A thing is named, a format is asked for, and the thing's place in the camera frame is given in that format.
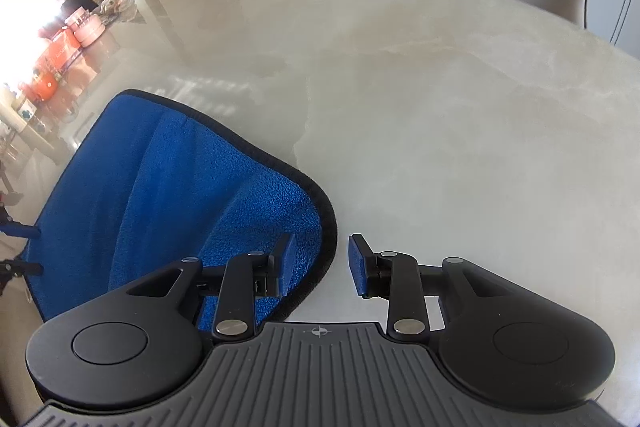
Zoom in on pink round tin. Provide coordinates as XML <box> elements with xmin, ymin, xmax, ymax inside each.
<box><xmin>65</xmin><ymin>13</ymin><xmax>106</xmax><ymax>50</ymax></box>

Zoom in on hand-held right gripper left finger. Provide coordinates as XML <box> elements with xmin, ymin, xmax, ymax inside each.
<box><xmin>125</xmin><ymin>234</ymin><xmax>297</xmax><ymax>342</ymax></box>

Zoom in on orange pot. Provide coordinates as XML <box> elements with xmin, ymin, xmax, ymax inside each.
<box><xmin>27</xmin><ymin>71</ymin><xmax>60</xmax><ymax>104</ymax></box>

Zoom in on floral bundle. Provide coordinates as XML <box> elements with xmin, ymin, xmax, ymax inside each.
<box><xmin>97</xmin><ymin>0</ymin><xmax>137</xmax><ymax>24</ymax></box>

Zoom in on blue towel with black trim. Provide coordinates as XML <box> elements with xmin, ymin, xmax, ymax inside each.
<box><xmin>22</xmin><ymin>89</ymin><xmax>337</xmax><ymax>324</ymax></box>

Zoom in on dark round object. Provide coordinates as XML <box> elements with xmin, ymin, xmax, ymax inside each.
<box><xmin>59</xmin><ymin>0</ymin><xmax>97</xmax><ymax>20</ymax></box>

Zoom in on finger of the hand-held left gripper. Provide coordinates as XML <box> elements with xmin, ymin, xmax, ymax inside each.
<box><xmin>0</xmin><ymin>259</ymin><xmax>42</xmax><ymax>295</ymax></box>
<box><xmin>0</xmin><ymin>190</ymin><xmax>42</xmax><ymax>240</ymax></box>

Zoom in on orange box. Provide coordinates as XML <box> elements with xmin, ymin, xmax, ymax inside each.
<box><xmin>34</xmin><ymin>32</ymin><xmax>83</xmax><ymax>75</ymax></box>

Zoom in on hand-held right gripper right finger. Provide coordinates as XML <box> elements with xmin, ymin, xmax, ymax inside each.
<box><xmin>348</xmin><ymin>233</ymin><xmax>516</xmax><ymax>342</ymax></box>

